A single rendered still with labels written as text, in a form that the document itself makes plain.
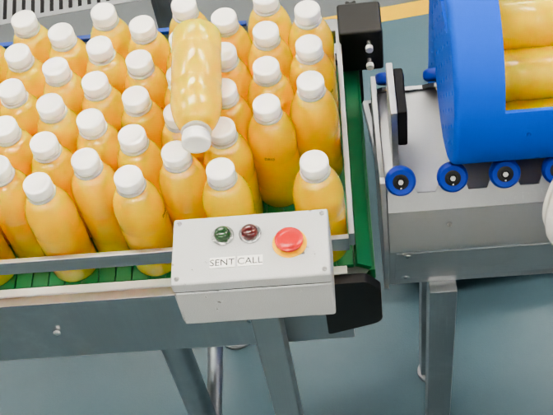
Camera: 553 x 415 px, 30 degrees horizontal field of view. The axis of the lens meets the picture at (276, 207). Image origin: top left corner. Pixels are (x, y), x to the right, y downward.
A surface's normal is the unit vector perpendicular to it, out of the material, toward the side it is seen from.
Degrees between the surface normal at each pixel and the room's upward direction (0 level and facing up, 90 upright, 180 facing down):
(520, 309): 0
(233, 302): 90
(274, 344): 90
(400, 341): 0
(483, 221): 70
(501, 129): 84
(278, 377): 90
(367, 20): 0
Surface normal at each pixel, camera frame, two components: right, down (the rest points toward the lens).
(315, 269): -0.11, -0.58
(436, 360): 0.01, 0.81
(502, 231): -0.03, 0.57
